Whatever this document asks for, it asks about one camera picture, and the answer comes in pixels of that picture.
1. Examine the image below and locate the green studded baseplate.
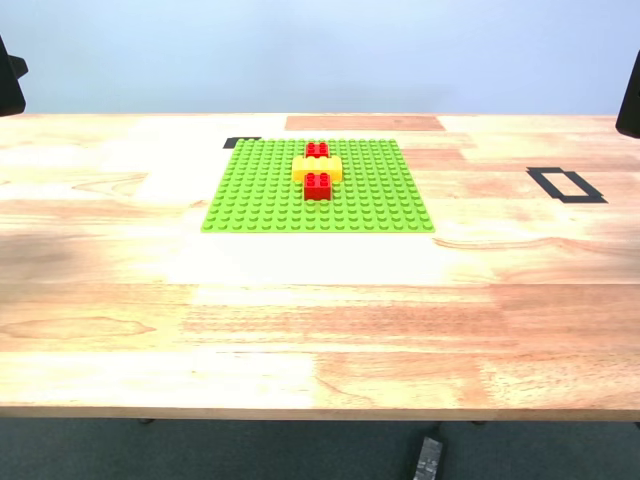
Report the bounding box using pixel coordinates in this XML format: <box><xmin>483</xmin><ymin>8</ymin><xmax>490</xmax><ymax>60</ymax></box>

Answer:
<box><xmin>199</xmin><ymin>138</ymin><xmax>437</xmax><ymax>235</ymax></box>

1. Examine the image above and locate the black tape rectangle outline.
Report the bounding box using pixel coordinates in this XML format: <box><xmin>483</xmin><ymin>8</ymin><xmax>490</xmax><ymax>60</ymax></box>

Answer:
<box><xmin>526</xmin><ymin>166</ymin><xmax>610</xmax><ymax>205</ymax></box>

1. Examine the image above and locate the yellow two-by-four brick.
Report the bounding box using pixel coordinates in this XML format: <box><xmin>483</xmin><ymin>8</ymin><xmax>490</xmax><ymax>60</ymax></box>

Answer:
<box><xmin>291</xmin><ymin>154</ymin><xmax>346</xmax><ymax>184</ymax></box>

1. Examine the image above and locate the black tape corner mark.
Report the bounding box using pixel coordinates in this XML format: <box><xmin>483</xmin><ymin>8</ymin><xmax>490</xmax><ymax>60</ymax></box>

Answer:
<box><xmin>222</xmin><ymin>135</ymin><xmax>263</xmax><ymax>150</ymax></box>

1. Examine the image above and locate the grey metal floor piece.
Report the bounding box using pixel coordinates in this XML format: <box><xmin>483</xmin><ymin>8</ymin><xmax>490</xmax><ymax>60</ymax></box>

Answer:
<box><xmin>411</xmin><ymin>436</ymin><xmax>447</xmax><ymax>480</ymax></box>

